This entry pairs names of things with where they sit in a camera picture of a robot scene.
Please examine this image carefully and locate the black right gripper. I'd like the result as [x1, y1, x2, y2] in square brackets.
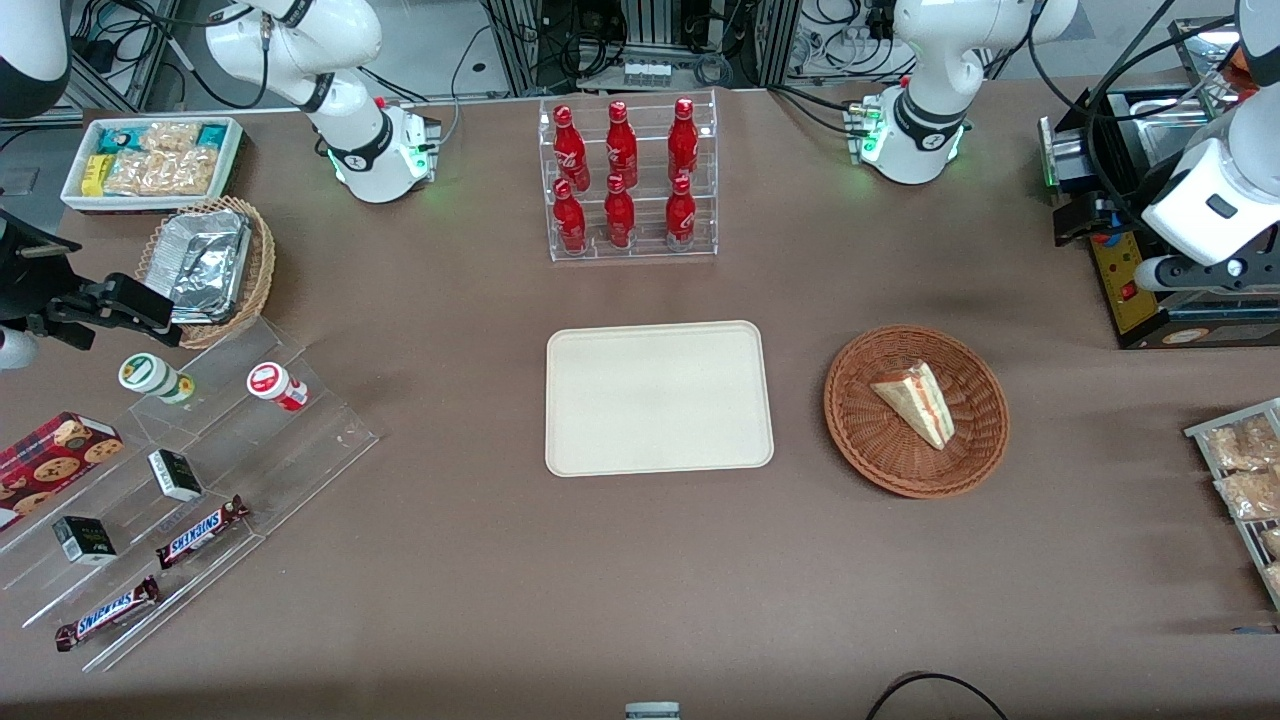
[0, 208, 187, 352]

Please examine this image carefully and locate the triangle sandwich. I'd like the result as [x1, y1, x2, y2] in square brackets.
[869, 360, 957, 452]

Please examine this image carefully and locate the light oval wicker basket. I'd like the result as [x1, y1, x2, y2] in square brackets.
[134, 195, 277, 351]

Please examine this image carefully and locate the beige plastic tray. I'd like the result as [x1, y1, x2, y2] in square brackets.
[544, 320, 776, 479]

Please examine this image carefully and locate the round brown wicker basket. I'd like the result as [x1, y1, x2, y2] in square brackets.
[823, 324, 1011, 500]

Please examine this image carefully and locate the green lid snack cup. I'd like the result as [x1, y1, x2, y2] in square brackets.
[118, 352, 197, 407]

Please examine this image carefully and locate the aluminium foil container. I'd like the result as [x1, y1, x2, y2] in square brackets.
[146, 209, 252, 325]

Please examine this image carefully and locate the clear rice cracker bag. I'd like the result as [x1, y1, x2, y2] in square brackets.
[139, 121, 202, 154]
[104, 147, 218, 197]

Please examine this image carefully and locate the red cookie box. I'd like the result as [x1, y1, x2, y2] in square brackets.
[0, 411, 127, 532]

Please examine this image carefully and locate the small black box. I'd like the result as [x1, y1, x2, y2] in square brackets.
[147, 448, 205, 504]
[51, 515, 119, 567]

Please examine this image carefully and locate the red lid snack cup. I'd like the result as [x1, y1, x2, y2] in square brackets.
[246, 361, 310, 414]

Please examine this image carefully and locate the white rectangular snack bin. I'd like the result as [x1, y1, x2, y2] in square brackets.
[60, 116, 247, 215]

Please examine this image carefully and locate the clear acrylic stepped display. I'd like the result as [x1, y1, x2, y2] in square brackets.
[0, 317, 380, 674]

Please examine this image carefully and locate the snickers chocolate bar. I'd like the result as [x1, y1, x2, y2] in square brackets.
[154, 494, 252, 572]
[54, 575, 162, 654]

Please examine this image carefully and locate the red cola bottle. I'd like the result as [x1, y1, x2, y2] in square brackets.
[666, 97, 701, 185]
[603, 174, 637, 250]
[604, 100, 640, 190]
[551, 178, 589, 255]
[552, 104, 592, 193]
[664, 175, 698, 252]

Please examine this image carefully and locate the clear acrylic bottle rack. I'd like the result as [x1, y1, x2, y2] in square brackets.
[537, 89, 720, 264]

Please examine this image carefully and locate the black yellow counter appliance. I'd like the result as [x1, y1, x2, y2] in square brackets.
[1038, 84, 1280, 352]

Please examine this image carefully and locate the clear bag of snacks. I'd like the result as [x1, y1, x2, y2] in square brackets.
[1203, 414, 1280, 472]
[1213, 467, 1280, 522]

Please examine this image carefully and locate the aluminium profile frame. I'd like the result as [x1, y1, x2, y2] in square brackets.
[480, 0, 806, 98]

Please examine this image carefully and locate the black cable loop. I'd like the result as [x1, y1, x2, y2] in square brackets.
[864, 671, 1012, 720]

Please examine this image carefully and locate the wire rack tray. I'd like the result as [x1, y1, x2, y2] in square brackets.
[1184, 397, 1280, 612]

